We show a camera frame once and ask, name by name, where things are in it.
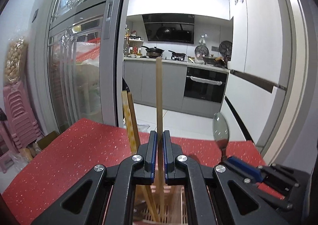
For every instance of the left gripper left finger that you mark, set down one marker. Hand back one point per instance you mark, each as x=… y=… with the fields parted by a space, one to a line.
x=148 y=152

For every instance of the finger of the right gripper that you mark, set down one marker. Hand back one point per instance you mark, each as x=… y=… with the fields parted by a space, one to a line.
x=247 y=168

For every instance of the patterned chopstick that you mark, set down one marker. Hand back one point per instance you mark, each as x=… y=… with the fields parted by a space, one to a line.
x=128 y=119

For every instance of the grey kitchen cabinets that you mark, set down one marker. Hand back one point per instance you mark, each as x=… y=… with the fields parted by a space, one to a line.
x=184 y=87

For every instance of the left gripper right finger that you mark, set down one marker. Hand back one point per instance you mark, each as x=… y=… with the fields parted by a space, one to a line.
x=170 y=151

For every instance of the stack of pink stools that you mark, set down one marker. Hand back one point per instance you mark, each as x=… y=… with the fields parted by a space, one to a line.
x=23 y=126

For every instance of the black range hood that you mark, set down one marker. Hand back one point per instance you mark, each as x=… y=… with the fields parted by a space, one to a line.
x=173 y=28

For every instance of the black wok on stove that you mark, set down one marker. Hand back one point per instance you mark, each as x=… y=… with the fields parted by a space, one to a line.
x=153 y=52

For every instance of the bag of peanuts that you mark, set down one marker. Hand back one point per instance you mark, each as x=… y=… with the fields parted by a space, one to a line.
x=15 y=61

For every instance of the glass sliding door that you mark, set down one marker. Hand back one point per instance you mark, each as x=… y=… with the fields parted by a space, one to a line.
x=76 y=53

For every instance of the white refrigerator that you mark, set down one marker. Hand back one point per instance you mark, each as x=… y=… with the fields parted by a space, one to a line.
x=260 y=70

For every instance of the cardboard box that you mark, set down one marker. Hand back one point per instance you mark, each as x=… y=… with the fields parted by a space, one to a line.
x=47 y=140

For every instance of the black built-in oven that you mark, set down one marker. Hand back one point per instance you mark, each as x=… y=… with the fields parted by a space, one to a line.
x=203 y=84

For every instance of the plain wooden chopstick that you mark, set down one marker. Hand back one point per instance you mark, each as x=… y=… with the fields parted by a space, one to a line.
x=146 y=189
x=159 y=114

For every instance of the small pink stool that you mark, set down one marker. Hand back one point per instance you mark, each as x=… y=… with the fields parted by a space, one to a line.
x=6 y=147

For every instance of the black frying pan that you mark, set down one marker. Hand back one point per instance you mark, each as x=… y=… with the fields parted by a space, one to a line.
x=177 y=56

